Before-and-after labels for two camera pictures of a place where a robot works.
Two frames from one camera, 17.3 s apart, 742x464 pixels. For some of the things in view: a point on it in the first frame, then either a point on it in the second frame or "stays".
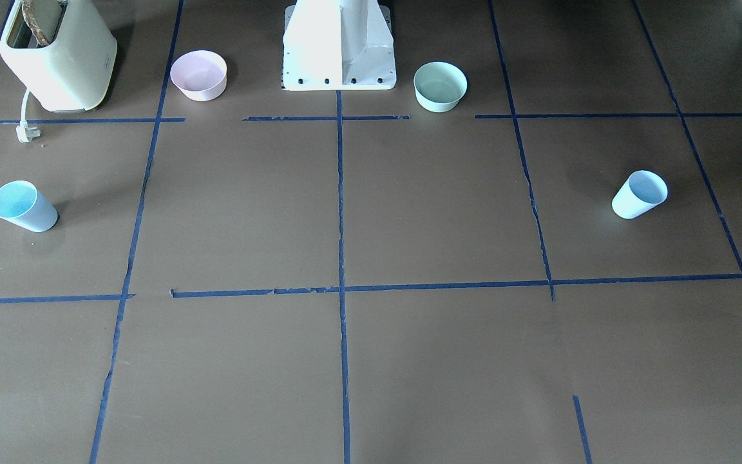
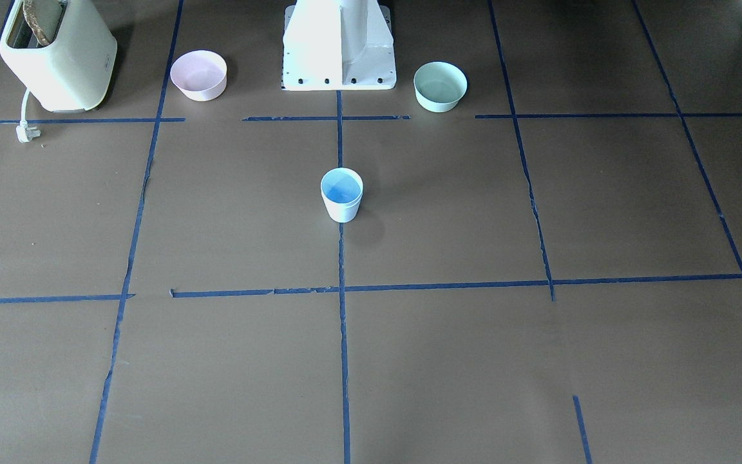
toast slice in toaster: (31, 20) stays
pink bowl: (199, 75) stays
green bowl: (439, 86) stays
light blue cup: (24, 203) to (341, 189)
